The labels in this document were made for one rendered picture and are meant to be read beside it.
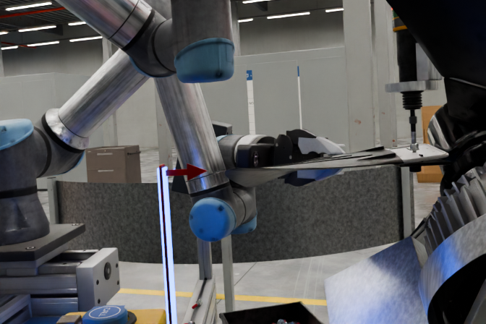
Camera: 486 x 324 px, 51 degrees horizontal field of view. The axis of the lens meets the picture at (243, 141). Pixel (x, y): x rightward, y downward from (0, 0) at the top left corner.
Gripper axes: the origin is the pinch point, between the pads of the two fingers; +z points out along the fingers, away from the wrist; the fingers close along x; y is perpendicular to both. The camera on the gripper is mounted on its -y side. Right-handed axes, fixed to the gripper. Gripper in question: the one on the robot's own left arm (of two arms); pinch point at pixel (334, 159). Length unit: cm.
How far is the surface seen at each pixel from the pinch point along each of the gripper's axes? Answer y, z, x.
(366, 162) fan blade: -5.4, 10.9, 0.0
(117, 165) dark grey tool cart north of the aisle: 215, -632, 31
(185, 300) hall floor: 119, -254, 106
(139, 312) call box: -35.1, 9.6, 14.6
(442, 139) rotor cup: 6.7, 13.6, -3.3
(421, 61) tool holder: 0.9, 14.1, -13.3
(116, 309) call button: -37.6, 9.9, 13.8
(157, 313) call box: -33.9, 10.9, 14.5
